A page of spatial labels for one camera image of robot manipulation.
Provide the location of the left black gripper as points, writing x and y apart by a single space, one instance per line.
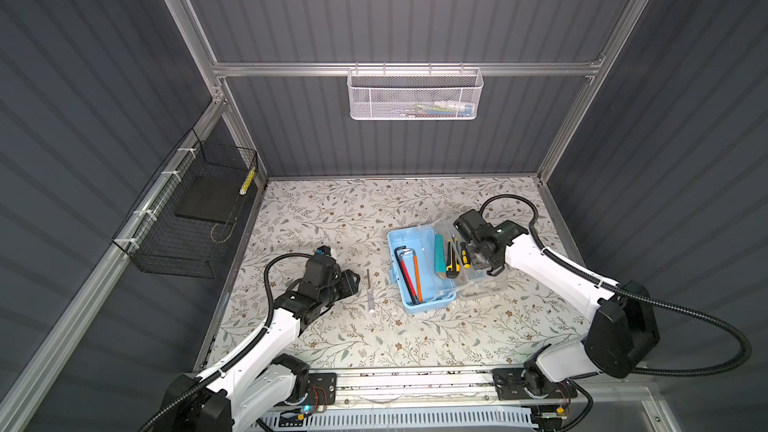
348 285

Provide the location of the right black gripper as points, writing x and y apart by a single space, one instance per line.
475 264

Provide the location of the yellow black screwdriver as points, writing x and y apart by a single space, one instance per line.
464 255

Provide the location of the clear handled small screwdriver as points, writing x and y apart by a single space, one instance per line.
369 293

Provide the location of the yellow black utility knife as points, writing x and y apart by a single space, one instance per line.
453 266

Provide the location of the teal utility knife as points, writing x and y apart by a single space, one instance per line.
439 258

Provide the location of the light blue plastic tool box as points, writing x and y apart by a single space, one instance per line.
472 283

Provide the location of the long black hex key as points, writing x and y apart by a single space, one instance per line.
402 250

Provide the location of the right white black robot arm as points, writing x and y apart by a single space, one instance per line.
619 331

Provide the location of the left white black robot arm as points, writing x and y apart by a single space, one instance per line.
181 410

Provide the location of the pens in white basket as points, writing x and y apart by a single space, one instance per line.
442 109

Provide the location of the yellow green marker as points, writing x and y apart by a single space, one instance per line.
248 180

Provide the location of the black flat pad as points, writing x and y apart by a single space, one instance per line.
210 199

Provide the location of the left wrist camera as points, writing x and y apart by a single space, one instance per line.
324 250

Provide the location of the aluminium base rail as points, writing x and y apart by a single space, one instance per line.
326 389

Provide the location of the black wire mesh basket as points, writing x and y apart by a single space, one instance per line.
193 220

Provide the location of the white wire mesh basket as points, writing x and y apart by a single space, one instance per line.
374 94

